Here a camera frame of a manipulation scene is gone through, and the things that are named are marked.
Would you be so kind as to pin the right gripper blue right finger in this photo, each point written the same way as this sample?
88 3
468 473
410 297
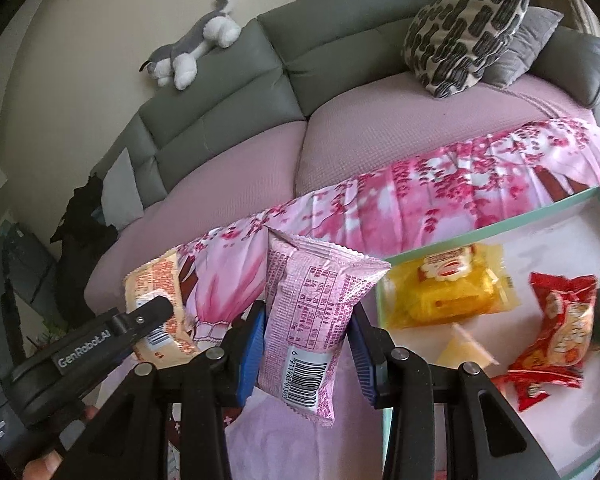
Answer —
365 353

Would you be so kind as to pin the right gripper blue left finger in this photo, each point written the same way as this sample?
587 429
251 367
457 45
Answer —
250 351

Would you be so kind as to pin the pink snack packet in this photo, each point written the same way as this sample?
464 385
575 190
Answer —
311 289

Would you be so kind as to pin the yellow snack packet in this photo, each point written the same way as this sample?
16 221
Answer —
446 287

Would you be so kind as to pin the red round-logo snack packet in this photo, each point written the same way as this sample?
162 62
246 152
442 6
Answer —
557 355

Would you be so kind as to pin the person's left hand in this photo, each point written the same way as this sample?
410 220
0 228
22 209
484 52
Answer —
43 468

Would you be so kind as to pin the orange jelly cup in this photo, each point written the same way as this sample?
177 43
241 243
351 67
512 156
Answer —
462 348

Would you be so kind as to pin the pink floral cartoon blanket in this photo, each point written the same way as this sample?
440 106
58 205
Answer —
417 201

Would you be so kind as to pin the black bag beside sofa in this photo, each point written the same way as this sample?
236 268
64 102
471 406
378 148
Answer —
84 239

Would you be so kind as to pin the light grey side cushion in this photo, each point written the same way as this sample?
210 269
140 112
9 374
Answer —
121 204

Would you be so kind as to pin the pink sofa seat cover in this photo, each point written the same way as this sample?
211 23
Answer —
363 129

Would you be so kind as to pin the green rimmed white tray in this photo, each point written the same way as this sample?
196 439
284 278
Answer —
560 239

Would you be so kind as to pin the grey white plush cat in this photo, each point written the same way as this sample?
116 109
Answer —
177 63

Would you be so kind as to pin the black white patterned pillow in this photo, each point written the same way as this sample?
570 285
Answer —
450 43

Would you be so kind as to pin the grey pillow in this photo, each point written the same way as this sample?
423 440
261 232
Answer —
536 28

